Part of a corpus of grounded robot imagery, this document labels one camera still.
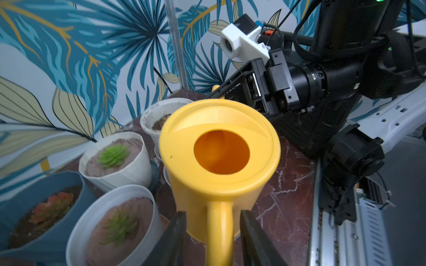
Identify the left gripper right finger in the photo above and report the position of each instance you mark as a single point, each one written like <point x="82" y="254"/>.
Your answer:
<point x="258" y="250"/>

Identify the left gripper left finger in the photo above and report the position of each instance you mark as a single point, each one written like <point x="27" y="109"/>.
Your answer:
<point x="169" y="251"/>

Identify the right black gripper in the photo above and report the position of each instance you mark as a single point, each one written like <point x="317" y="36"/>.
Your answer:
<point x="287" y="83"/>

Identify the white pot pink soil succulent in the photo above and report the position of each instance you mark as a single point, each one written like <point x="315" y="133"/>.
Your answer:
<point x="121" y="228"/>

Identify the yellow watering can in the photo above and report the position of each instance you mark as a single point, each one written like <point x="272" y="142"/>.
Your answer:
<point x="219" y="154"/>

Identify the white ribbed pot green succulent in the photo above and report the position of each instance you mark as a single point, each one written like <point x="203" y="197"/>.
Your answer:
<point x="118" y="160"/>

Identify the large white round pot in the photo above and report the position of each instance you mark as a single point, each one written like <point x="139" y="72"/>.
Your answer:
<point x="154" y="117"/>

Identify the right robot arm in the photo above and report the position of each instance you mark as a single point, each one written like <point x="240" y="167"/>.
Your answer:
<point x="392" y="66"/>

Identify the blue pot red succulent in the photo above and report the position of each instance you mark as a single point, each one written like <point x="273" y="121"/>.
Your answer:
<point x="37" y="222"/>

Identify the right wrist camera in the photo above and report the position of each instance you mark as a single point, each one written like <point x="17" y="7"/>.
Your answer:
<point x="239" y="40"/>

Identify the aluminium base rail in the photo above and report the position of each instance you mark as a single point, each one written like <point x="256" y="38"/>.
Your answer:
<point x="360" y="243"/>

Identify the right metal frame post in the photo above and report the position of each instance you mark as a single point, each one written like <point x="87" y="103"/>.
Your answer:
<point x="177" y="46"/>

